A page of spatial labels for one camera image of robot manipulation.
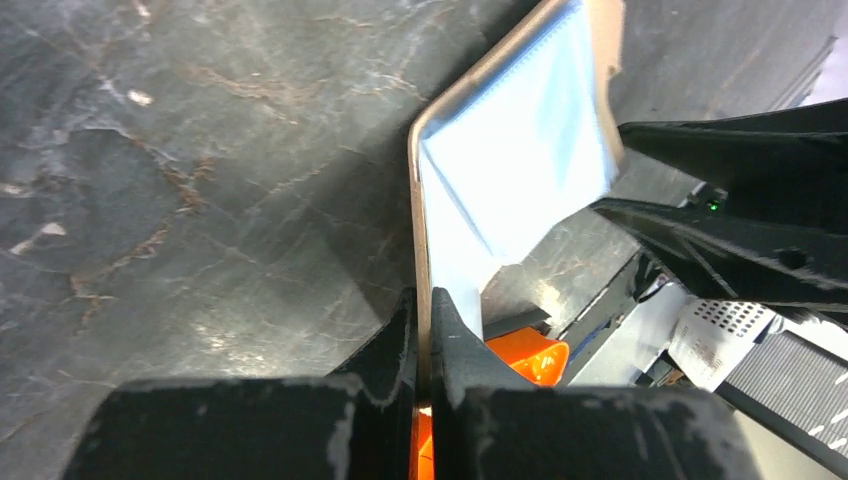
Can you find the orange curved toy track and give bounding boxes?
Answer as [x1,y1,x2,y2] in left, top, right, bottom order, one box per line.
[409,327,570,480]

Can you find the white perforated basket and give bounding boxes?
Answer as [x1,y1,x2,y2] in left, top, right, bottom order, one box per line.
[668,300,776,391]

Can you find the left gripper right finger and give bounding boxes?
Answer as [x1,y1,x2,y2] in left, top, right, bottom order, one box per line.
[430,287,759,479]

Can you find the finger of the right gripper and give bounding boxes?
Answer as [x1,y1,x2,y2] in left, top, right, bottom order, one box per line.
[591,198,847,312]
[619,99,847,229]

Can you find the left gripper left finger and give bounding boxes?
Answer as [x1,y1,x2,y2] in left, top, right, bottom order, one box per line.
[64,288,417,479]

